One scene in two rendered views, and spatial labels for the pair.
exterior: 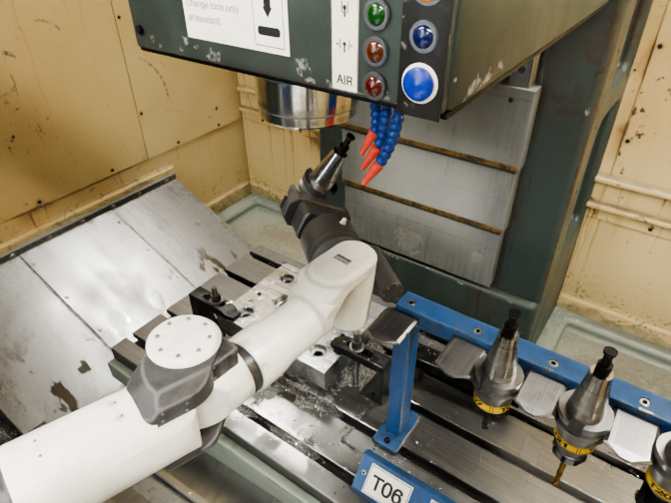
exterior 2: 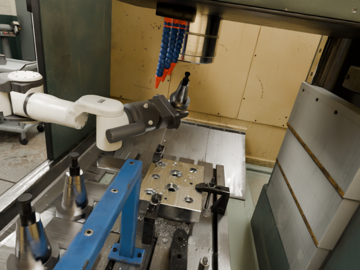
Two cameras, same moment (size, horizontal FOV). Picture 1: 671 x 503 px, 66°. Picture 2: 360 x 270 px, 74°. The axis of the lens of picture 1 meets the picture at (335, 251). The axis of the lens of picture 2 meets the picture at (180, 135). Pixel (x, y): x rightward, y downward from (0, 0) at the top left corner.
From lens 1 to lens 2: 0.76 m
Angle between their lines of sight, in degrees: 51
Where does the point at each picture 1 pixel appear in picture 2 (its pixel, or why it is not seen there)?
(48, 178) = (193, 101)
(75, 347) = not seen: hidden behind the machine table
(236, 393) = (15, 103)
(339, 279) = (82, 100)
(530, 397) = (53, 225)
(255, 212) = not seen: hidden behind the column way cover
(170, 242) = (214, 151)
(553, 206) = not seen: outside the picture
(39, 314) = (152, 139)
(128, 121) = (236, 98)
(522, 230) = (339, 261)
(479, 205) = (316, 212)
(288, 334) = (49, 104)
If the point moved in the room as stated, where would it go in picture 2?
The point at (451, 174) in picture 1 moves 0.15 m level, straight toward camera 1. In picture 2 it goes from (313, 179) to (269, 180)
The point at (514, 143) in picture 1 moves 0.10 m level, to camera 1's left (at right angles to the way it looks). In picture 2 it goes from (351, 170) to (311, 149)
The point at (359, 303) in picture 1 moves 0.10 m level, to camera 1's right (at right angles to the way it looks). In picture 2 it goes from (98, 130) to (108, 150)
